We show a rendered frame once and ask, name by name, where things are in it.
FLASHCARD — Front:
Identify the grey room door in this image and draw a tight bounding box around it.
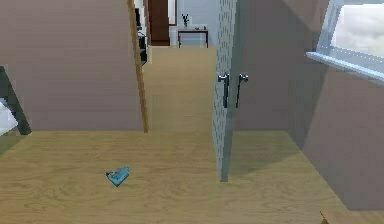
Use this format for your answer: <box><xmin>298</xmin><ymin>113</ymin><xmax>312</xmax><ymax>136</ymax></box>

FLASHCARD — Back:
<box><xmin>212</xmin><ymin>0</ymin><xmax>249</xmax><ymax>183</ymax></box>

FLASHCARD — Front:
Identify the dark wooden side table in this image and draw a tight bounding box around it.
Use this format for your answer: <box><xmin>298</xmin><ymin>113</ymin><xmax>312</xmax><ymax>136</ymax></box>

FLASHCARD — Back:
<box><xmin>177</xmin><ymin>28</ymin><xmax>210</xmax><ymax>49</ymax></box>

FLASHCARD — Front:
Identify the black shelf unit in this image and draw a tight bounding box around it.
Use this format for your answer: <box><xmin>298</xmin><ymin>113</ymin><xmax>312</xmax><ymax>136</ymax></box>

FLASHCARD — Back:
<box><xmin>134</xmin><ymin>7</ymin><xmax>149</xmax><ymax>67</ymax></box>

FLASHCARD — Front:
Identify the blue flat object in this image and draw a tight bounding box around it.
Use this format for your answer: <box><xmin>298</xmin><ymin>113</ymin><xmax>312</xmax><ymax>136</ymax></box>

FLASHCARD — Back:
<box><xmin>105</xmin><ymin>166</ymin><xmax>131</xmax><ymax>188</ymax></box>

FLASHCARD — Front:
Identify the brown wooden door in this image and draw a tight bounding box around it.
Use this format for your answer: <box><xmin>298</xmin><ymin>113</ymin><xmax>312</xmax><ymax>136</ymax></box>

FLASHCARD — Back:
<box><xmin>147</xmin><ymin>0</ymin><xmax>171</xmax><ymax>47</ymax></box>

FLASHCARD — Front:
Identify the white framed window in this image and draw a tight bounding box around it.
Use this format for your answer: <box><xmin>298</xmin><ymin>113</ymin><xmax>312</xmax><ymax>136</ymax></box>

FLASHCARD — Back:
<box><xmin>305</xmin><ymin>0</ymin><xmax>384</xmax><ymax>83</ymax></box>

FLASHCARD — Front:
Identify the black door handle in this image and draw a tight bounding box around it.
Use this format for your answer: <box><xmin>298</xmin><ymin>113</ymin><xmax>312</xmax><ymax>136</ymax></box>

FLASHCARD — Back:
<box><xmin>235</xmin><ymin>73</ymin><xmax>249</xmax><ymax>109</ymax></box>
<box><xmin>217</xmin><ymin>73</ymin><xmax>230</xmax><ymax>109</ymax></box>

